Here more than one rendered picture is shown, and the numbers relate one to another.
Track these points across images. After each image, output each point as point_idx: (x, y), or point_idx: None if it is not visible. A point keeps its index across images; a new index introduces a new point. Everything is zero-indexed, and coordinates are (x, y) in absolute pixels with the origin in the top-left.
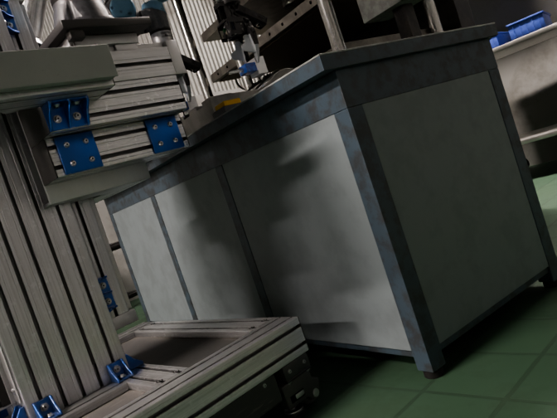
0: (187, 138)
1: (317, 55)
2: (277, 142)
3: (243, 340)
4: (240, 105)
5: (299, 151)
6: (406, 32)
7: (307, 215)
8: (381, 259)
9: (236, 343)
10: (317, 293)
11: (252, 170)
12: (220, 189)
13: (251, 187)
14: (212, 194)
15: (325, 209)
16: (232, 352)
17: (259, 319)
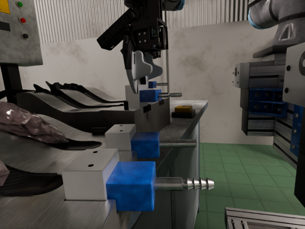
0: (183, 134)
1: (208, 100)
2: (191, 134)
3: (255, 217)
4: (200, 111)
5: (194, 137)
6: (17, 84)
7: (192, 171)
8: (199, 174)
9: (259, 218)
10: (190, 217)
11: (184, 156)
12: (169, 191)
13: (182, 171)
14: (162, 206)
15: (194, 163)
16: (266, 215)
17: (232, 226)
